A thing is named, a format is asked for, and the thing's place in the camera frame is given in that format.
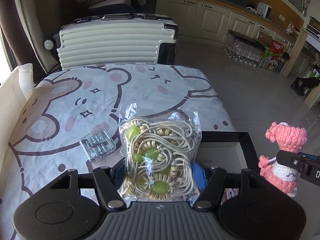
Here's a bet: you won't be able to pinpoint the red and green carton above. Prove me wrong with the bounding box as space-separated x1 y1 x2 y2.
260 40 284 72

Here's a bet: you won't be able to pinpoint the clear plastic nail box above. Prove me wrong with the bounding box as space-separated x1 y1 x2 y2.
79 128 116 162

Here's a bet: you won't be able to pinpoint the white foam sheet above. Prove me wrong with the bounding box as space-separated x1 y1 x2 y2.
0 63 34 157

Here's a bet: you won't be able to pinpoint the pack of water bottles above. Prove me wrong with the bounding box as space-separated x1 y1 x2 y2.
224 30 268 66

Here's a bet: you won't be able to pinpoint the cartoon bear bed sheet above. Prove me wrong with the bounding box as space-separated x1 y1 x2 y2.
1 64 234 239

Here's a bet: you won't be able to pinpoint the bag of beaded cords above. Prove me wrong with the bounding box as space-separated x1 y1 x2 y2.
118 103 202 205

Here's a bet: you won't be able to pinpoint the cream ribbed suitcase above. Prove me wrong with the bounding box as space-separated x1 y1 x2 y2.
43 13 179 70

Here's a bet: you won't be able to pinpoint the white countertop appliance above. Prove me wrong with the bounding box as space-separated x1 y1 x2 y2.
257 2 272 19

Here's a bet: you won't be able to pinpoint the brown curtain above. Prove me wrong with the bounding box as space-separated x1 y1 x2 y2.
1 0 46 82

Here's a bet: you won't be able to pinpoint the pink crochet doll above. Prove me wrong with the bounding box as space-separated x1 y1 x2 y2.
258 122 307 198

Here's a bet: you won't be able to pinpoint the cream kitchen cabinets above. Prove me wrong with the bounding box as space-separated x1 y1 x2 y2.
156 0 297 56

